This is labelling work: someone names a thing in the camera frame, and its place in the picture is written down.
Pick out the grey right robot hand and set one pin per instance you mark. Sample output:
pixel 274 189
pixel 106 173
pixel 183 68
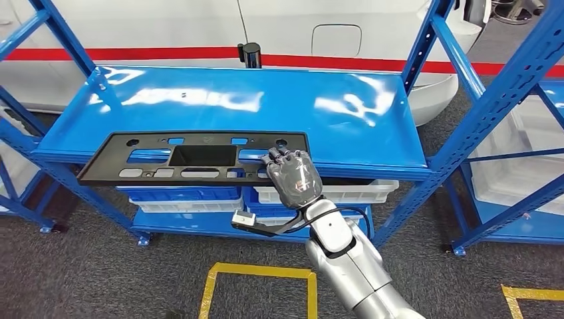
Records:
pixel 295 180

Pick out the black plastic panel part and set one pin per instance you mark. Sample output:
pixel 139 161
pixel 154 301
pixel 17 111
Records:
pixel 105 158

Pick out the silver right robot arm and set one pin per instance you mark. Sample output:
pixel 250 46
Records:
pixel 352 273

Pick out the black plastic trim piece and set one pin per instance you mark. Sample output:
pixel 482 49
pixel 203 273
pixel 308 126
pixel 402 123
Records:
pixel 348 181

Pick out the grey round stand base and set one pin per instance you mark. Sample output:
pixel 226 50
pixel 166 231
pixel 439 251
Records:
pixel 517 11

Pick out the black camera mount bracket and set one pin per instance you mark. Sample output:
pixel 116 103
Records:
pixel 264 229

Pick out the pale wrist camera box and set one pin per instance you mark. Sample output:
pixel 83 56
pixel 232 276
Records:
pixel 244 218

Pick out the black stanchion post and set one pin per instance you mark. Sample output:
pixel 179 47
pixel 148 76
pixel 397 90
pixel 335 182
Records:
pixel 251 55

